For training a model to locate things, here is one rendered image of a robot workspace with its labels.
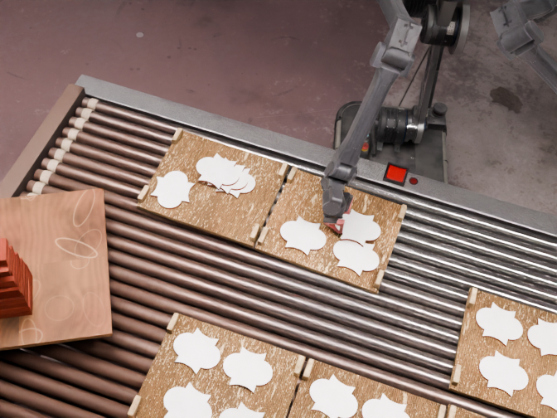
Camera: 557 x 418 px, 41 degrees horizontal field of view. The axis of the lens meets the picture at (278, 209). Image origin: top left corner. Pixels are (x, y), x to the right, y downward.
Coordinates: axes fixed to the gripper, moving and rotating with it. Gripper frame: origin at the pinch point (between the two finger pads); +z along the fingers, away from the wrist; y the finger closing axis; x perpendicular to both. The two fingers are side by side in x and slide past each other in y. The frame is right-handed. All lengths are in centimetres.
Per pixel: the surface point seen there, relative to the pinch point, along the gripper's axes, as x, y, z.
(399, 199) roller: -12.9, 19.1, 8.3
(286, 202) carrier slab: 19.1, 1.5, -5.9
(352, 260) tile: -6.2, -12.2, 3.8
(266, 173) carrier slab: 28.5, 10.3, -10.1
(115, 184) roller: 72, -12, -24
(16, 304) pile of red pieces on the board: 64, -71, -39
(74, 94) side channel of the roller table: 98, 16, -40
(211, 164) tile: 43.9, 4.5, -19.2
